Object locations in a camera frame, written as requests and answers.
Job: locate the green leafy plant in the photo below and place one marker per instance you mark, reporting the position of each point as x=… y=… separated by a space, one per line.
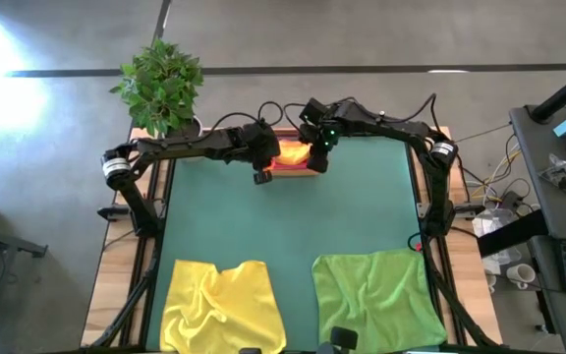
x=157 y=83

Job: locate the clear plastic bag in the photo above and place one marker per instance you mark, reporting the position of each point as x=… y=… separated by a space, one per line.
x=558 y=169

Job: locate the white plastic bag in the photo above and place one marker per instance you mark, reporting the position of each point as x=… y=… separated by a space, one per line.
x=489 y=226

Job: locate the black pole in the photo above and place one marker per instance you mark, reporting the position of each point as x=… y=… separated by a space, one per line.
x=565 y=91

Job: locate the red connector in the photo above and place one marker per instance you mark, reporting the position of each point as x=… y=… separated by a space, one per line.
x=418 y=247

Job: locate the white mug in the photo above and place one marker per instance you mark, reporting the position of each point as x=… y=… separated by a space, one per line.
x=519 y=275

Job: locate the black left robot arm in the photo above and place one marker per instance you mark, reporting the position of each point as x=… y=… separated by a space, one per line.
x=180 y=145

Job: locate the yellow microfiber towel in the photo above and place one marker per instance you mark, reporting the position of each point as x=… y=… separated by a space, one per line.
x=224 y=310

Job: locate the white plant pot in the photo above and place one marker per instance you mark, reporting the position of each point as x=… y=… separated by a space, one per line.
x=187 y=130

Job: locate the black flat bar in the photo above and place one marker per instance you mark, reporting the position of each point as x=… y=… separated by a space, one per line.
x=514 y=233

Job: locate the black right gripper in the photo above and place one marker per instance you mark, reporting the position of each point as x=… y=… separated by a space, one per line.
x=324 y=128

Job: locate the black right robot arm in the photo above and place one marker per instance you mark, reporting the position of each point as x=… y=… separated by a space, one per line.
x=396 y=130

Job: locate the dark green table mat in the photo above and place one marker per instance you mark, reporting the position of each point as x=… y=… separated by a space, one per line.
x=288 y=221

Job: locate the black rounded device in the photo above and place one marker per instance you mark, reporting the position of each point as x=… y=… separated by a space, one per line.
x=344 y=338

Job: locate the clear plastic bin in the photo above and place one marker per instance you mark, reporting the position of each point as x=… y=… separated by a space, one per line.
x=290 y=133

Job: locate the green microfiber towel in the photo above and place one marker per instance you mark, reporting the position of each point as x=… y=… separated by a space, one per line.
x=376 y=295

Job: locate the orange microfiber towel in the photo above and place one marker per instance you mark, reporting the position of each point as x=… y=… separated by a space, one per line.
x=293 y=152
x=293 y=173

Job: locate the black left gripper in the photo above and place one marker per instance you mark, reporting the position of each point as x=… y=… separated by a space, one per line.
x=262 y=145

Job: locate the black power adapter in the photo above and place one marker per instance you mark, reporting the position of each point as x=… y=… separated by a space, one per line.
x=511 y=200

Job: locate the black metal table frame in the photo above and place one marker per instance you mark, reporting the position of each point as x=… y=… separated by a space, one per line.
x=149 y=275

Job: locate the pink microfiber towel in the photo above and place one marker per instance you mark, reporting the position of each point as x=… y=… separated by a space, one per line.
x=288 y=168

